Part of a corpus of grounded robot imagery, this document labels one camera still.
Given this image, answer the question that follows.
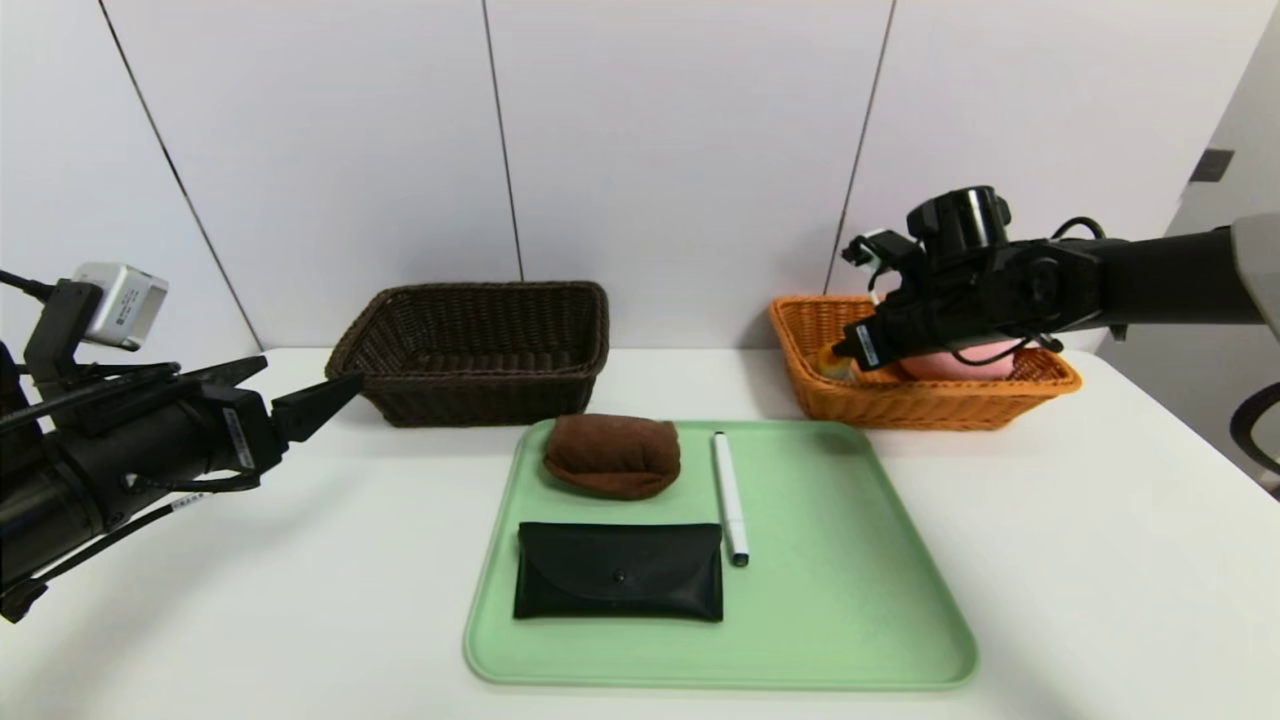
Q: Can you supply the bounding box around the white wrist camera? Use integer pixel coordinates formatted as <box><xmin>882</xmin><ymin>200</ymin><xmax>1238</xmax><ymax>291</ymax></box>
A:
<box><xmin>72</xmin><ymin>262</ymin><xmax>169</xmax><ymax>351</ymax></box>
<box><xmin>843</xmin><ymin>230</ymin><xmax>916</xmax><ymax>291</ymax></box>

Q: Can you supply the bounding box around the light green plastic tray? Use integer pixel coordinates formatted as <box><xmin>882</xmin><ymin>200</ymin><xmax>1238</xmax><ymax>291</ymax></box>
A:
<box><xmin>462</xmin><ymin>419</ymin><xmax>978</xmax><ymax>691</ymax></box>

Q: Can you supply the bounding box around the white marker pen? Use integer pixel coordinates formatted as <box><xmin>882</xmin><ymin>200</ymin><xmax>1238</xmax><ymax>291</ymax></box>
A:
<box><xmin>711</xmin><ymin>432</ymin><xmax>749</xmax><ymax>568</ymax></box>

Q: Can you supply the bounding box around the black leather snap pouch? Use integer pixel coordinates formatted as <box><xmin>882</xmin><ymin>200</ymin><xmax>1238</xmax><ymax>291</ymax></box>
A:
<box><xmin>513</xmin><ymin>522</ymin><xmax>724</xmax><ymax>623</ymax></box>

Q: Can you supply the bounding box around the thin black cable white tag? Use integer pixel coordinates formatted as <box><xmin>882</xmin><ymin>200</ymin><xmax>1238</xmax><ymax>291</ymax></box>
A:
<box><xmin>0</xmin><ymin>490</ymin><xmax>211</xmax><ymax>621</ymax></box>

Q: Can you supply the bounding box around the black left wrist camera cable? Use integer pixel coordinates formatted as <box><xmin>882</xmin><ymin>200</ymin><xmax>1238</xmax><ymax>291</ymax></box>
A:
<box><xmin>0</xmin><ymin>270</ymin><xmax>181</xmax><ymax>411</ymax></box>

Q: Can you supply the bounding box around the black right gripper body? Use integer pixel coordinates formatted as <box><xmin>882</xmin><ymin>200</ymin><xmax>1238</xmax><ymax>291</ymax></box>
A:
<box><xmin>842</xmin><ymin>289</ymin><xmax>947</xmax><ymax>372</ymax></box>

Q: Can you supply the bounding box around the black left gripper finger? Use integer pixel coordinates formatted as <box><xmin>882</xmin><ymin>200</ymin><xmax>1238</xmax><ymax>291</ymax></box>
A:
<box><xmin>181</xmin><ymin>354</ymin><xmax>269</xmax><ymax>388</ymax></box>
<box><xmin>270</xmin><ymin>371</ymin><xmax>365</xmax><ymax>444</ymax></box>

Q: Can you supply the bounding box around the pink plush peach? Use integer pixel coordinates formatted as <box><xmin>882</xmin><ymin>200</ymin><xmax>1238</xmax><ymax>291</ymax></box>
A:
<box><xmin>900</xmin><ymin>338</ymin><xmax>1021</xmax><ymax>383</ymax></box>

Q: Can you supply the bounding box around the dark brown wicker basket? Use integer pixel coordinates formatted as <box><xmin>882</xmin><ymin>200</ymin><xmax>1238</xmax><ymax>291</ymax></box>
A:
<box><xmin>325</xmin><ymin>281</ymin><xmax>610</xmax><ymax>429</ymax></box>

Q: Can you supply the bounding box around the orange wicker basket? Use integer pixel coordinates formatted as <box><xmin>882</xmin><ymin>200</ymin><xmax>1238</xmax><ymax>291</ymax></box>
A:
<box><xmin>768</xmin><ymin>294</ymin><xmax>1083</xmax><ymax>432</ymax></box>

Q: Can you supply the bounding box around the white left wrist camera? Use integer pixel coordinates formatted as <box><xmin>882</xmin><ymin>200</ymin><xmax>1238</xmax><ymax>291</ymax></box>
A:
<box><xmin>72</xmin><ymin>262</ymin><xmax>169</xmax><ymax>351</ymax></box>

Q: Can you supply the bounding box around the black right arm cable loop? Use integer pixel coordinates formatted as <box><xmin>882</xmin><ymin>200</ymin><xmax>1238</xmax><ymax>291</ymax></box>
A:
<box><xmin>1230</xmin><ymin>383</ymin><xmax>1280</xmax><ymax>476</ymax></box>

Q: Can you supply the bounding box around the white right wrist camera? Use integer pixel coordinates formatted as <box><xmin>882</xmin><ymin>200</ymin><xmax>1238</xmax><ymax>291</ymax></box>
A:
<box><xmin>843</xmin><ymin>230</ymin><xmax>916</xmax><ymax>291</ymax></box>

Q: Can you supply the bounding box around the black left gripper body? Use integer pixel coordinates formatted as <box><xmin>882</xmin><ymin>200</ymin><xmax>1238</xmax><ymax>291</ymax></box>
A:
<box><xmin>65</xmin><ymin>381</ymin><xmax>283</xmax><ymax>530</ymax></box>

